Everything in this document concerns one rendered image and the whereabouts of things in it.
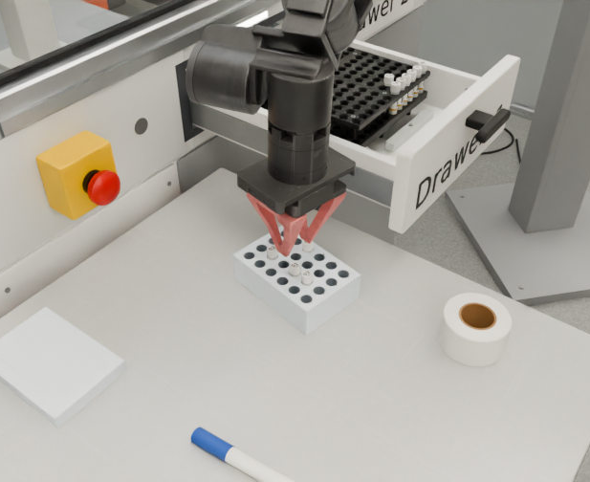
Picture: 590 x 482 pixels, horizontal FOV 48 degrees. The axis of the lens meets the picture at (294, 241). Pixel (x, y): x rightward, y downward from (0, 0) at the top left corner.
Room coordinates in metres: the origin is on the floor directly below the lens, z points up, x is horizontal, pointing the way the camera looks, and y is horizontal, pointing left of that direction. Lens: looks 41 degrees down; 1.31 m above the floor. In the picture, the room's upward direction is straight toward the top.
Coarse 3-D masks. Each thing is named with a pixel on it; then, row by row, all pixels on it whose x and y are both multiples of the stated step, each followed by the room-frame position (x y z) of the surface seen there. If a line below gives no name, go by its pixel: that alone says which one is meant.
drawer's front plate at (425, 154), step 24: (504, 72) 0.77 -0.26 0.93; (480, 96) 0.71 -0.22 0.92; (504, 96) 0.78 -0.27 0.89; (432, 120) 0.65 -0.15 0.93; (456, 120) 0.66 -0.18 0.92; (408, 144) 0.60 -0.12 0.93; (432, 144) 0.62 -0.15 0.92; (456, 144) 0.67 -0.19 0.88; (480, 144) 0.74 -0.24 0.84; (408, 168) 0.58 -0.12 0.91; (432, 168) 0.62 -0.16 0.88; (408, 192) 0.58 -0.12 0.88; (408, 216) 0.59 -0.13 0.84
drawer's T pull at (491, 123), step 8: (480, 112) 0.69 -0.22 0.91; (504, 112) 0.69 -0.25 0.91; (472, 120) 0.68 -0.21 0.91; (480, 120) 0.67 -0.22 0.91; (488, 120) 0.68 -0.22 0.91; (496, 120) 0.67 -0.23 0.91; (504, 120) 0.69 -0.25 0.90; (472, 128) 0.68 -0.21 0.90; (480, 128) 0.67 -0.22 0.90; (488, 128) 0.66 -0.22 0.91; (496, 128) 0.67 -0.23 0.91; (480, 136) 0.65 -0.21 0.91; (488, 136) 0.65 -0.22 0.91
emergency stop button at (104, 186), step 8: (96, 176) 0.59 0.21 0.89; (104, 176) 0.59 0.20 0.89; (112, 176) 0.59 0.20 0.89; (96, 184) 0.58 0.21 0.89; (104, 184) 0.58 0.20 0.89; (112, 184) 0.59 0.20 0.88; (88, 192) 0.58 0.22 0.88; (96, 192) 0.58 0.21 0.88; (104, 192) 0.58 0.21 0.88; (112, 192) 0.59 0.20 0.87; (96, 200) 0.58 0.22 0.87; (104, 200) 0.58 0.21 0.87; (112, 200) 0.59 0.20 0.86
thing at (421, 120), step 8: (424, 112) 0.80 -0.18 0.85; (432, 112) 0.81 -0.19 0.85; (416, 120) 0.78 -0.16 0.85; (424, 120) 0.79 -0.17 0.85; (408, 128) 0.76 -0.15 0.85; (416, 128) 0.77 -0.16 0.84; (392, 136) 0.74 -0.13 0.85; (400, 136) 0.74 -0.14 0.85; (408, 136) 0.75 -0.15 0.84; (392, 144) 0.72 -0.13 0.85; (400, 144) 0.74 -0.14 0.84
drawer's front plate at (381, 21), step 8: (376, 0) 1.14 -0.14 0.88; (384, 0) 1.16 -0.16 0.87; (400, 0) 1.21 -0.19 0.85; (408, 0) 1.23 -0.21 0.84; (376, 8) 1.14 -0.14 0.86; (392, 8) 1.19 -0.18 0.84; (400, 8) 1.21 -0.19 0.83; (408, 8) 1.24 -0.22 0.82; (368, 16) 1.12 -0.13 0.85; (384, 16) 1.17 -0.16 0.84; (392, 16) 1.19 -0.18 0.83; (368, 24) 1.12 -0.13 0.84; (376, 24) 1.14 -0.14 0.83; (384, 24) 1.17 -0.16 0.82; (360, 32) 1.10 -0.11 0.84; (368, 32) 1.12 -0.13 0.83; (360, 40) 1.10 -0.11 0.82
